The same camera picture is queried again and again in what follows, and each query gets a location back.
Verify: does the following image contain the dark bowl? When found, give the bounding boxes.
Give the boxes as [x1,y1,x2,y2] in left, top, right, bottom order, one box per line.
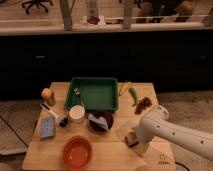
[88,111,114,132]

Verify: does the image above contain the orange plastic bowl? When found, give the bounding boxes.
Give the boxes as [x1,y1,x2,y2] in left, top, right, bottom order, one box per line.
[62,135,93,171]

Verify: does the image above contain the person sitting in background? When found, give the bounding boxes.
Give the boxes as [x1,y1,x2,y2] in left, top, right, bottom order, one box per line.
[136,0,193,23]

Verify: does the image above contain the blue sponge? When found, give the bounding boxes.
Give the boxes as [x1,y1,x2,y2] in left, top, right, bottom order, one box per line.
[40,117,55,139]

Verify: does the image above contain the green plastic tray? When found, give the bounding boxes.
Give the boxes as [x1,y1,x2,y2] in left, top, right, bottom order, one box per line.
[64,77,118,112]

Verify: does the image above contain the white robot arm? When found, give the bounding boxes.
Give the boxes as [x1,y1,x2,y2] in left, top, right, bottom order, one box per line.
[136,105,213,161]

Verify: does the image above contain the white cup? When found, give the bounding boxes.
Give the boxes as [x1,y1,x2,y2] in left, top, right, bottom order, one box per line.
[69,105,85,123]

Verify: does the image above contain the white handled dish brush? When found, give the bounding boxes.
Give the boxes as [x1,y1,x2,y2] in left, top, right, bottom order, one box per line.
[40,103,68,127]

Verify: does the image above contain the small object in tray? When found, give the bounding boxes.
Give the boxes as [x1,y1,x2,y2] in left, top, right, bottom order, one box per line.
[74,88,81,97]

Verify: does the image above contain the black cable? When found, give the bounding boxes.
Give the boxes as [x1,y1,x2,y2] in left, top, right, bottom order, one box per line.
[174,161,191,171]

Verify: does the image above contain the wooden board eraser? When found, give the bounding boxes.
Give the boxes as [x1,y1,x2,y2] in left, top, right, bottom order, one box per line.
[124,132,138,147]

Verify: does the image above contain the green chili pepper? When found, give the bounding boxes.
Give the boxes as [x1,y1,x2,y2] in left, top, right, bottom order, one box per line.
[129,87,138,106]

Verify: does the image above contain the yellow sticks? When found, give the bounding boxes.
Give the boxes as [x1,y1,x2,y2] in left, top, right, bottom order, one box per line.
[119,81,131,96]

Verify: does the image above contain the black office chair base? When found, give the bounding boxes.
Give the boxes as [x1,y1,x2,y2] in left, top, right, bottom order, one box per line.
[22,0,53,15]

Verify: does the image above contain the grey cloth in bowl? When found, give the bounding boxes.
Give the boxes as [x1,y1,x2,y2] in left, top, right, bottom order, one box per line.
[88,114,108,131]

